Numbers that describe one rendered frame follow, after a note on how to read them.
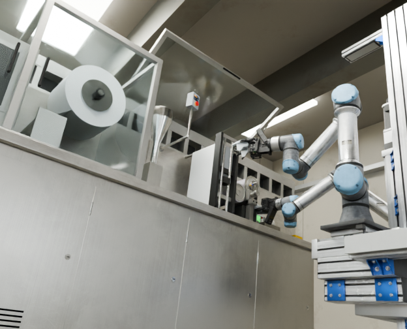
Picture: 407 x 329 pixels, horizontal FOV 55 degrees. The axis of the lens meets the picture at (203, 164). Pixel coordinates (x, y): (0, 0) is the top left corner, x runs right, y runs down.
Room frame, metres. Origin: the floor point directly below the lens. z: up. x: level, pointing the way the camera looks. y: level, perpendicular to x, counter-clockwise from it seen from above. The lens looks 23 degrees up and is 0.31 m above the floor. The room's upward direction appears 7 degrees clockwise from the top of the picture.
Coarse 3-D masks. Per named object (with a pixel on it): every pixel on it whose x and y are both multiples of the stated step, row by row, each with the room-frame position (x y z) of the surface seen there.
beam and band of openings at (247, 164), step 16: (176, 128) 2.44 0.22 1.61; (176, 144) 2.54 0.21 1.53; (192, 144) 2.60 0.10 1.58; (208, 144) 2.63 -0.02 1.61; (240, 160) 2.84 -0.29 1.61; (240, 176) 2.91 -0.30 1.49; (256, 176) 2.97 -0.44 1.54; (272, 176) 3.08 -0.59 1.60; (272, 192) 3.20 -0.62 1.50; (288, 192) 3.28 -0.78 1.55
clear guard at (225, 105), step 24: (168, 48) 1.96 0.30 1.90; (168, 72) 2.10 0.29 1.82; (192, 72) 2.13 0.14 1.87; (216, 72) 2.16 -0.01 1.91; (168, 96) 2.26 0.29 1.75; (216, 96) 2.33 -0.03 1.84; (240, 96) 2.37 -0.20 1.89; (192, 120) 2.47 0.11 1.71; (216, 120) 2.52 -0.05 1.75; (240, 120) 2.56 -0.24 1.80; (264, 120) 2.60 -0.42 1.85
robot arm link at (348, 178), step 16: (336, 96) 1.52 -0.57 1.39; (352, 96) 1.49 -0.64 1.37; (336, 112) 1.56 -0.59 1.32; (352, 112) 1.52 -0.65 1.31; (352, 128) 1.52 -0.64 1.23; (352, 144) 1.52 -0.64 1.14; (352, 160) 1.51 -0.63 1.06; (336, 176) 1.53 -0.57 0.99; (352, 176) 1.50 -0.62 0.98; (352, 192) 1.53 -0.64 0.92
